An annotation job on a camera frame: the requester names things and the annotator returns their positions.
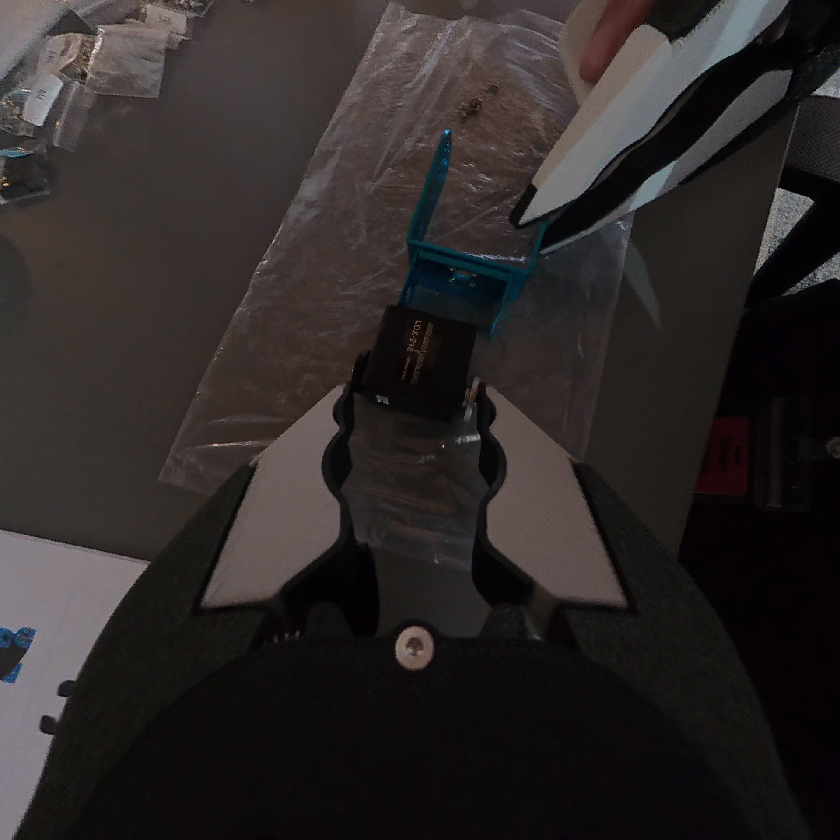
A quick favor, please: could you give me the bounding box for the black servo motor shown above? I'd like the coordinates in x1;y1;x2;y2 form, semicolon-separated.
348;305;487;424

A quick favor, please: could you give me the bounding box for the open instruction manual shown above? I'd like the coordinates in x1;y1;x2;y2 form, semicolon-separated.
0;528;148;840

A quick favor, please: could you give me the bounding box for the dark object with red patch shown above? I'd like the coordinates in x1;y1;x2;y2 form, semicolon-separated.
689;387;840;516

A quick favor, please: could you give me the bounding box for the cluster of small loose screws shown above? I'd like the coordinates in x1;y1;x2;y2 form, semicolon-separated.
459;79;503;119

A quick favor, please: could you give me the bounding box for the grey desk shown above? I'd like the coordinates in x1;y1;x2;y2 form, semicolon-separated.
0;0;802;840

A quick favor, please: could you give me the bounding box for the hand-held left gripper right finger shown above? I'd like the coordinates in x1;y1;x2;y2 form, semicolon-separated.
471;381;630;611

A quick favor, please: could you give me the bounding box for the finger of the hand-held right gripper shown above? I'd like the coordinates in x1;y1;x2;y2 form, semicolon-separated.
541;66;798;256
511;0;798;229

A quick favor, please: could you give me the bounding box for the blue U-shaped metal bracket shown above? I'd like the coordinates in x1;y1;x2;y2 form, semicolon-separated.
406;129;549;339

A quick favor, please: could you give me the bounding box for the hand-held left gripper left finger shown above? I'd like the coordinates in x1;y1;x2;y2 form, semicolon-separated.
196;382;358;613

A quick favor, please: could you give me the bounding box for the large clear plastic bag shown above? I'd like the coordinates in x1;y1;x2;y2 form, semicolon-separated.
159;0;662;572

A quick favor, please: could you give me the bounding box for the pile of small screw bags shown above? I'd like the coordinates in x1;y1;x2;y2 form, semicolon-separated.
0;0;217;204

